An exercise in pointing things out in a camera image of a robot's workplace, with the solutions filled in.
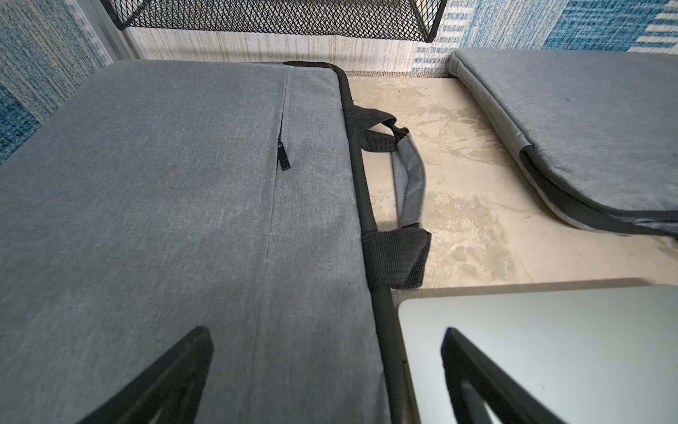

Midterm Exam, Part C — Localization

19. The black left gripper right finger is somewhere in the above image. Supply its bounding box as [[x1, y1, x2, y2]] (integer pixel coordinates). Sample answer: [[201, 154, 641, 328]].
[[441, 328, 563, 423]]

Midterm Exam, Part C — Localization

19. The black wire mesh shelf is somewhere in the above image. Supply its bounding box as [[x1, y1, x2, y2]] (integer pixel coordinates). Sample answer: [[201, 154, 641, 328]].
[[101, 0, 447, 42]]

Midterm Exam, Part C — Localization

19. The silver apple laptop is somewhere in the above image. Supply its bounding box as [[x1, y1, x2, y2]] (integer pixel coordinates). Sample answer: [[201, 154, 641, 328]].
[[398, 285, 677, 423]]

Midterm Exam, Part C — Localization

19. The grey zippered laptop bag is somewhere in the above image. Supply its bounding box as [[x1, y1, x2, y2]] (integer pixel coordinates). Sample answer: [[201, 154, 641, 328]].
[[1, 61, 431, 423]]

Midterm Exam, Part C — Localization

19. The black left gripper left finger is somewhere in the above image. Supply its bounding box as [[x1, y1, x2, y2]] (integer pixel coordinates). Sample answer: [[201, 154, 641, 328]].
[[81, 326, 214, 423]]

